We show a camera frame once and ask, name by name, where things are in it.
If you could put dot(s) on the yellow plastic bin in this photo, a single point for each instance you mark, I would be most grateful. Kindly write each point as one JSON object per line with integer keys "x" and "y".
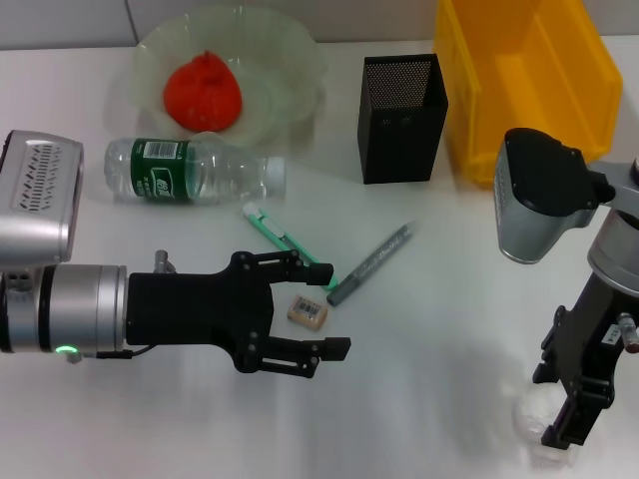
{"x": 534, "y": 75}

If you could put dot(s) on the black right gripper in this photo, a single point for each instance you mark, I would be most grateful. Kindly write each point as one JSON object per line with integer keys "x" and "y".
{"x": 594, "y": 329}

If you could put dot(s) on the green utility knife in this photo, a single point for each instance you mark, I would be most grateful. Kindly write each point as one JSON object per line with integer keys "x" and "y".
{"x": 264, "y": 224}

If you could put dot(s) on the beige barcode eraser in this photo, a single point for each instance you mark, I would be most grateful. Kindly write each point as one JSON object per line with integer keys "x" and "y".
{"x": 307, "y": 310}

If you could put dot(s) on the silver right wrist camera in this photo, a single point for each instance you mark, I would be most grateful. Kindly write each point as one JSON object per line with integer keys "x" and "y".
{"x": 539, "y": 189}

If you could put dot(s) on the black mesh pen holder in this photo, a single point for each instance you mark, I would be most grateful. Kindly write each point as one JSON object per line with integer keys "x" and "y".
{"x": 399, "y": 144}

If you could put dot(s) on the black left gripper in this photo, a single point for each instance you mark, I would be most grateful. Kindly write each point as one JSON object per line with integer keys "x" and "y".
{"x": 199, "y": 309}

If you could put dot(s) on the white paper ball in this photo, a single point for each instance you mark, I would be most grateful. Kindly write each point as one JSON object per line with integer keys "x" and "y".
{"x": 534, "y": 414}

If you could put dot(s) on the green glass fruit bowl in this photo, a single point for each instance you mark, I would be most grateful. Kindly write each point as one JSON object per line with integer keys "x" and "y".
{"x": 279, "y": 75}

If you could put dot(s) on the orange fruit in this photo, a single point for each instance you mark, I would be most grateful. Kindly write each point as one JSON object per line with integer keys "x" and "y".
{"x": 204, "y": 95}

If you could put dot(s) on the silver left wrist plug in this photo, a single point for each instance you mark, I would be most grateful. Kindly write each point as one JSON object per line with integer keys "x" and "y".
{"x": 164, "y": 262}

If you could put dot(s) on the grey marker pen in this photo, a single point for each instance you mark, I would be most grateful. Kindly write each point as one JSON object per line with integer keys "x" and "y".
{"x": 374, "y": 257}

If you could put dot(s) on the clear green-label water bottle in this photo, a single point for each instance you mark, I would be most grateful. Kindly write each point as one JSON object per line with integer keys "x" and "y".
{"x": 160, "y": 169}

